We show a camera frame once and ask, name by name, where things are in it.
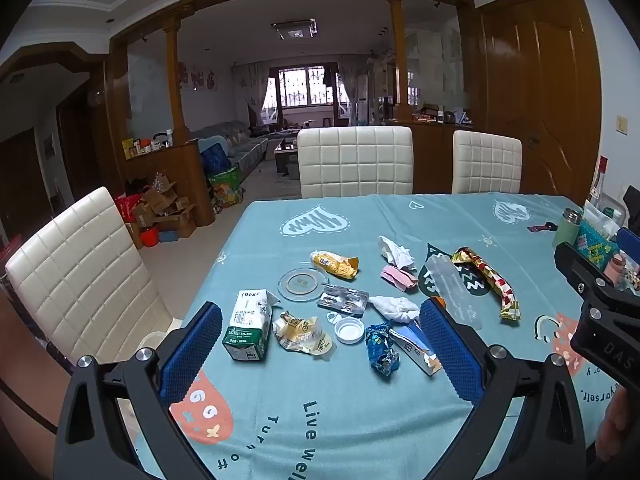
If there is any wooden sideboard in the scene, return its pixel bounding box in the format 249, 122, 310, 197
385, 120, 476, 193

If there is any pile of cardboard boxes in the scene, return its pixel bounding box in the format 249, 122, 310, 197
127, 180, 198, 241

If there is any gold red checkered wrapper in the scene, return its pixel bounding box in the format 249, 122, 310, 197
451, 246, 522, 321

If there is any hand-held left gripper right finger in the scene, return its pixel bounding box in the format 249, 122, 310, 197
419, 297, 596, 480

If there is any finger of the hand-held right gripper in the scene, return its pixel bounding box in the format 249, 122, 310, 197
554, 241, 613, 306
617, 226, 640, 256

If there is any crumpled yellow white wrapper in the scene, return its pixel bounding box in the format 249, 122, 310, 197
272, 311, 333, 358

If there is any ceiling lamp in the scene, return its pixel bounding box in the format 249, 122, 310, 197
271, 18, 317, 41

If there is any row of wall pictures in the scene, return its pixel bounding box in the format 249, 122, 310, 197
180, 65, 218, 92

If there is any white paper tissue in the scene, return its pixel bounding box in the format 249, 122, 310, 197
377, 235, 417, 269

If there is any small pink bottle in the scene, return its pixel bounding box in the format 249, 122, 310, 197
603, 253, 628, 288

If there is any crumpled blue foil wrapper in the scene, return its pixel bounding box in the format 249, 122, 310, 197
364, 323, 401, 377

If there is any green white milk carton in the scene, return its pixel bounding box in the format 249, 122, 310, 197
221, 289, 282, 362

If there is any white bottle cap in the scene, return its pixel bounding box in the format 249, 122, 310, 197
334, 319, 366, 345

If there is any clear round coaster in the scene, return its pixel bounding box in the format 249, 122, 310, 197
278, 267, 329, 302

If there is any coffee table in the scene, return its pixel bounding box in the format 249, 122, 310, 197
272, 137, 301, 173

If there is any white plastic container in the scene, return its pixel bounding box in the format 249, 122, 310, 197
130, 317, 183, 361

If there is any wooden partition cabinet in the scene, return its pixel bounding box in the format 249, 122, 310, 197
120, 140, 216, 228

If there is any clear plastic packaging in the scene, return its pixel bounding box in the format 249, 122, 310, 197
425, 255, 483, 331

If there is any blue bag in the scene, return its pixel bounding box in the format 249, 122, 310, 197
200, 142, 231, 176

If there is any white floor air conditioner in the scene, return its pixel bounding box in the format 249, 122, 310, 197
356, 74, 371, 126

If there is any colourful shopping bag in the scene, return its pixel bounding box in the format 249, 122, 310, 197
207, 167, 245, 206

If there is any person's right hand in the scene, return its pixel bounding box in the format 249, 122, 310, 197
597, 400, 640, 461

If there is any torn blue white box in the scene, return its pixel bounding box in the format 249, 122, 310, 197
389, 321, 443, 376

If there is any grey sofa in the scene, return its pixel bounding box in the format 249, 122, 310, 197
192, 120, 271, 181

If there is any white quilted chair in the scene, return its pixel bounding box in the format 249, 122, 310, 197
5, 186, 183, 366
297, 126, 415, 199
451, 130, 523, 196

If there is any wooden door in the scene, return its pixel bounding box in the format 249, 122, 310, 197
480, 0, 601, 201

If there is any green thermos cup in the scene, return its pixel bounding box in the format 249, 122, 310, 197
552, 208, 583, 250

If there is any beaded tissue box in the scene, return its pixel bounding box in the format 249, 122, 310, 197
575, 220, 619, 267

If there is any teal printed tablecloth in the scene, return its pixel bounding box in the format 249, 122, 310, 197
170, 192, 640, 480

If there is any silver blister pack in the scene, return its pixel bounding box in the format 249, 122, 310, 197
316, 284, 370, 316

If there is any folded pink paper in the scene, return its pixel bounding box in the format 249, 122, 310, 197
381, 266, 419, 291

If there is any yellow snack wrapper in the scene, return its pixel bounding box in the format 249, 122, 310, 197
310, 250, 360, 280

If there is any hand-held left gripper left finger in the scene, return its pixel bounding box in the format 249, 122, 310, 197
52, 301, 223, 480

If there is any barred window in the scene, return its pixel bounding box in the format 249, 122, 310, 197
268, 65, 336, 108

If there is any glass bottle with red cap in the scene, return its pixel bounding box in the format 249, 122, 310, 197
590, 156, 610, 211

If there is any wooden pillar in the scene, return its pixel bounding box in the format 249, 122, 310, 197
162, 17, 190, 146
385, 0, 410, 128

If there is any balled white tissue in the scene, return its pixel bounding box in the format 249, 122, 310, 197
368, 295, 421, 323

